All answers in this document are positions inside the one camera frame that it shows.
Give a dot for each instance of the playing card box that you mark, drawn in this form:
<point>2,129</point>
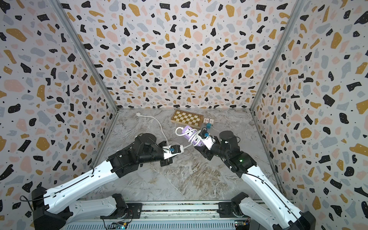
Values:
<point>208,121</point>

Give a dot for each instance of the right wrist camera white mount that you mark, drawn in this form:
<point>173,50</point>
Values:
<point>206,138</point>

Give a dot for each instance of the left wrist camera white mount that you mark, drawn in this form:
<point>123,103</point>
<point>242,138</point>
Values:
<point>171,151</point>

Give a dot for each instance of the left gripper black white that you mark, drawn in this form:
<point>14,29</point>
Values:
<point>167,162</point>

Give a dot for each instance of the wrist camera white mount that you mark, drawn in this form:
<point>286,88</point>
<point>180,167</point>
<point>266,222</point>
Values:
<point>206,138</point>
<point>171,151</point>

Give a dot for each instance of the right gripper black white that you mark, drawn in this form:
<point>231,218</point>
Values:
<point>205,152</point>

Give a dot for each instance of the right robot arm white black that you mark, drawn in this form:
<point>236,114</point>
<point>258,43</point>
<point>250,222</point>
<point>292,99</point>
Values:
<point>279,213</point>

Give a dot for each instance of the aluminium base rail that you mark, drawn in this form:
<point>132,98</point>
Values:
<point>173,215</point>

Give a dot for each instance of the wooden chess board box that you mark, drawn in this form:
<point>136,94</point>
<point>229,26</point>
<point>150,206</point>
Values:
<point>186,118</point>

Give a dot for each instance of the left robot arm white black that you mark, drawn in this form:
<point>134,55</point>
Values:
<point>55,207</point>

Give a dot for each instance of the purple power strip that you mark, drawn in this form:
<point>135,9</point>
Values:
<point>192,135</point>

